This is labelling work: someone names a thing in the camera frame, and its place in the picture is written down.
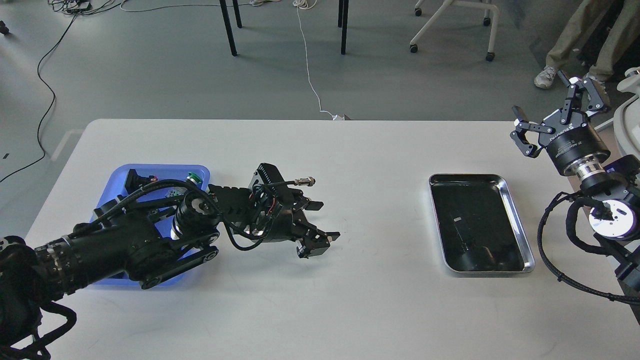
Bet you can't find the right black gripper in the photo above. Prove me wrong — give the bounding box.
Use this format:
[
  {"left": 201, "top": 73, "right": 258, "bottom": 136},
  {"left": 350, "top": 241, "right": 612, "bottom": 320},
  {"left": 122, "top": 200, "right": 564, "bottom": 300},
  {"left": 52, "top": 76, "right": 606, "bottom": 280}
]
[{"left": 510, "top": 70, "right": 611, "bottom": 177}]

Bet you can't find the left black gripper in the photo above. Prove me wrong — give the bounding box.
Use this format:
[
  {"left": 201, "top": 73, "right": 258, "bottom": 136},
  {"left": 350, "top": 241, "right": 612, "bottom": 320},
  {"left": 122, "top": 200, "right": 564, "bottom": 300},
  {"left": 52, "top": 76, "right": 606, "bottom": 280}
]
[{"left": 250, "top": 194, "right": 341, "bottom": 259}]

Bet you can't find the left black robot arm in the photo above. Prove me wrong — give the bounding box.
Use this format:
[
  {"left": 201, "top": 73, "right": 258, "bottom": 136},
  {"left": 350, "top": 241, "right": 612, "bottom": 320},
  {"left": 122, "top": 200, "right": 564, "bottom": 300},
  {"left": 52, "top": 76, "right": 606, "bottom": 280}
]
[{"left": 1, "top": 162, "right": 340, "bottom": 360}]

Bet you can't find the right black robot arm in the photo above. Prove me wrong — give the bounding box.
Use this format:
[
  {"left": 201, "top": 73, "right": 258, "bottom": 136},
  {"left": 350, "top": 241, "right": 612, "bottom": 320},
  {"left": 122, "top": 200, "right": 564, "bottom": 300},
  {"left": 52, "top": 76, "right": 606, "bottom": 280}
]
[{"left": 510, "top": 71, "right": 640, "bottom": 306}]

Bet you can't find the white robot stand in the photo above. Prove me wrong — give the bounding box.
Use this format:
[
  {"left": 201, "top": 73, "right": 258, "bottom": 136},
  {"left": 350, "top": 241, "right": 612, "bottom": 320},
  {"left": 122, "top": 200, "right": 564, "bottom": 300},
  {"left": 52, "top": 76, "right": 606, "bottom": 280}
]
[{"left": 595, "top": 66, "right": 640, "bottom": 158}]

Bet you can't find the white rolling chair base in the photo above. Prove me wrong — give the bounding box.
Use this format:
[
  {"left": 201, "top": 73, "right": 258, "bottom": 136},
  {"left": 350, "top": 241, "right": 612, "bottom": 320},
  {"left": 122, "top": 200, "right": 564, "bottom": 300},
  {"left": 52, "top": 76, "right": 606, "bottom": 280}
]
[{"left": 407, "top": 0, "right": 503, "bottom": 63}]

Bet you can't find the person in khaki trousers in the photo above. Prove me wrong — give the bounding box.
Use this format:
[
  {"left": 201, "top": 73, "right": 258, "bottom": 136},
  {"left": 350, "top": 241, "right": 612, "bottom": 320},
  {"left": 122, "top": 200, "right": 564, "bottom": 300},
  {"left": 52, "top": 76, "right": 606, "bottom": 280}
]
[{"left": 534, "top": 0, "right": 640, "bottom": 90}]

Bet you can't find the silver metal tray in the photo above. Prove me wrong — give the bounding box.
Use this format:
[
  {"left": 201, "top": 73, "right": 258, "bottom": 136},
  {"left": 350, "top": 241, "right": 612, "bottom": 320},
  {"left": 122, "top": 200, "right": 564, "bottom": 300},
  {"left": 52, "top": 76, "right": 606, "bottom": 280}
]
[{"left": 429, "top": 173, "right": 536, "bottom": 277}]

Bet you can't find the blue plastic tray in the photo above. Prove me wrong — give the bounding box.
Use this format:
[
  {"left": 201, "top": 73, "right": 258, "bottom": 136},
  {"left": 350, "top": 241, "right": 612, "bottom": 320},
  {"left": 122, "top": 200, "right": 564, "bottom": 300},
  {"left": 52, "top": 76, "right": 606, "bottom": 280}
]
[{"left": 92, "top": 163, "right": 211, "bottom": 290}]

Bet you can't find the black table leg left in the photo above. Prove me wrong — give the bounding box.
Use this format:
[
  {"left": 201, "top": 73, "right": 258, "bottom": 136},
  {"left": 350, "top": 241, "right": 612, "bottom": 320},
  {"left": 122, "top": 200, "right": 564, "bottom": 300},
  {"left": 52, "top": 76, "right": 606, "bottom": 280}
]
[{"left": 218, "top": 0, "right": 243, "bottom": 57}]

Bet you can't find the black table leg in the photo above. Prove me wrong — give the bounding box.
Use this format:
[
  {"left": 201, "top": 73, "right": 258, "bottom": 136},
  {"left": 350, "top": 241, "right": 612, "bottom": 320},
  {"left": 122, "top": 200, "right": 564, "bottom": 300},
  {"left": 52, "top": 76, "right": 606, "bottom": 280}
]
[
  {"left": 218, "top": 0, "right": 243, "bottom": 57},
  {"left": 337, "top": 0, "right": 350, "bottom": 55}
]

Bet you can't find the black table leg right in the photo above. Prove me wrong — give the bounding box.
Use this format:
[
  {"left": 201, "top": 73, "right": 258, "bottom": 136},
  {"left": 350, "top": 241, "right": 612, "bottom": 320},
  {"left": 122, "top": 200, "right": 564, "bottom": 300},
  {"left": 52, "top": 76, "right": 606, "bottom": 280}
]
[{"left": 337, "top": 0, "right": 350, "bottom": 55}]

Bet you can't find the white floor cable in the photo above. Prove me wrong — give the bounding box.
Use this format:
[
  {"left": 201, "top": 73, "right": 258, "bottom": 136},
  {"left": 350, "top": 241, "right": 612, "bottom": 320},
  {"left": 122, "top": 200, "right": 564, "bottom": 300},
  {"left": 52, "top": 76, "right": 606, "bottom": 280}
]
[{"left": 292, "top": 0, "right": 351, "bottom": 121}]

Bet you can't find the green push button switch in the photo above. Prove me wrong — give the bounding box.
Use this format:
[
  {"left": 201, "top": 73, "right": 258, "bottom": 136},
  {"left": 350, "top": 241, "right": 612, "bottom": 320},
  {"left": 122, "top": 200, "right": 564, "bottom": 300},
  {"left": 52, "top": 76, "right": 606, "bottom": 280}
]
[{"left": 165, "top": 172, "right": 203, "bottom": 198}]

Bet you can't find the black selector switch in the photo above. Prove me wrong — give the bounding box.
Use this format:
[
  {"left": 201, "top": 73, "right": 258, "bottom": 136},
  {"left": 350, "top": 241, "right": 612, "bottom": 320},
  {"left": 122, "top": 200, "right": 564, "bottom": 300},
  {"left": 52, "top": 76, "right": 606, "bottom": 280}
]
[{"left": 124, "top": 168, "right": 159, "bottom": 195}]

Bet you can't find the black floor cable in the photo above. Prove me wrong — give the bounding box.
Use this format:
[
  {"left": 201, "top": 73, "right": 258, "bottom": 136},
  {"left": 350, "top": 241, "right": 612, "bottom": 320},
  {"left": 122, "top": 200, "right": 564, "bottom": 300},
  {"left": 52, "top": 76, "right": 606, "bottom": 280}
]
[{"left": 0, "top": 0, "right": 126, "bottom": 183}]

